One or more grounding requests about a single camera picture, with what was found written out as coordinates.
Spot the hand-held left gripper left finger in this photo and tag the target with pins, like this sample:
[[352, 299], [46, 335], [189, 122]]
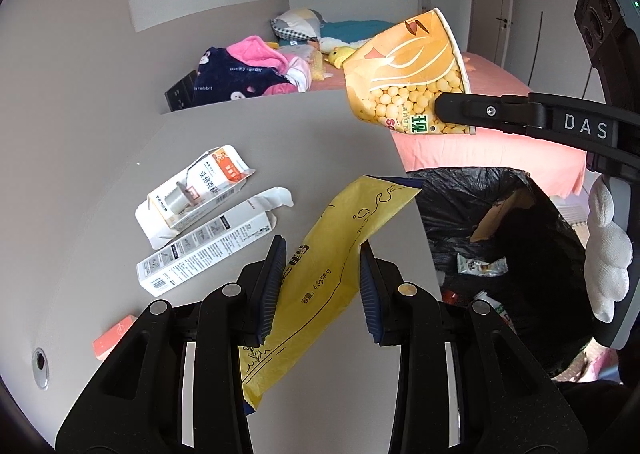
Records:
[[267, 294]]

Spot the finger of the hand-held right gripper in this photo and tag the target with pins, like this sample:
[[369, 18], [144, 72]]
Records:
[[490, 111]]

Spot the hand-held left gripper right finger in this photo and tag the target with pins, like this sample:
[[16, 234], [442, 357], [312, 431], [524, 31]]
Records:
[[372, 294]]

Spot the yellow plastic packet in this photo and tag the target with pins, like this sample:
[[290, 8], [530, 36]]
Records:
[[330, 254]]

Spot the orange corn snack bag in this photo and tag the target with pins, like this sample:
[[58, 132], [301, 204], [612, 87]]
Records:
[[400, 68]]

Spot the silver snack wrapper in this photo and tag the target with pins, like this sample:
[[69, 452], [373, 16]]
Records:
[[480, 265]]

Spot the black trash bag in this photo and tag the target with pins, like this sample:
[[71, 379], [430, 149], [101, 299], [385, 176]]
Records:
[[540, 254]]

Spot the person's right hand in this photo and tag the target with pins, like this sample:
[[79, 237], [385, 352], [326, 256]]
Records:
[[607, 264]]

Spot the bed with pink sheet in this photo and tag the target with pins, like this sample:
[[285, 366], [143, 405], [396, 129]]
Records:
[[500, 153]]

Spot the long white box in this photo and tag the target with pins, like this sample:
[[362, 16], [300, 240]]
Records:
[[210, 244]]

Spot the brown cardboard piece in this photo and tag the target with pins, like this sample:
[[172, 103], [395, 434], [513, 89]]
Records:
[[487, 224]]

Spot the white orange carton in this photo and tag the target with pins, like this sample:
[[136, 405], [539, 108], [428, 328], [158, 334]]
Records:
[[200, 189]]

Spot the yellow duck plush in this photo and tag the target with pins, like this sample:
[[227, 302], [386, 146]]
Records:
[[341, 57]]

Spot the pink box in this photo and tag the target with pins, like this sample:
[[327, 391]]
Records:
[[112, 339]]

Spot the white goose plush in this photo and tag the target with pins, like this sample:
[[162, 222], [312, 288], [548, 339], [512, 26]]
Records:
[[332, 41]]

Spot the white pink cloth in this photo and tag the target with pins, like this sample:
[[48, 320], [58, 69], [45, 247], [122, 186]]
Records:
[[297, 68]]

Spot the checkered pillow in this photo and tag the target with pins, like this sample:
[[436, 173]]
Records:
[[297, 23]]

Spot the navy printed clothing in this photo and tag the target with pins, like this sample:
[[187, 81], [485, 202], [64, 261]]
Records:
[[230, 81]]

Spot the black socket panel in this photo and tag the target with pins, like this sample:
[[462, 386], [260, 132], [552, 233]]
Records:
[[180, 92]]

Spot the metal table grommet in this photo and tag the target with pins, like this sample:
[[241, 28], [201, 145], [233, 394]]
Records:
[[41, 368]]

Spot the pink fleece clothing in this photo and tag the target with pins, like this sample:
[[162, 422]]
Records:
[[252, 51]]

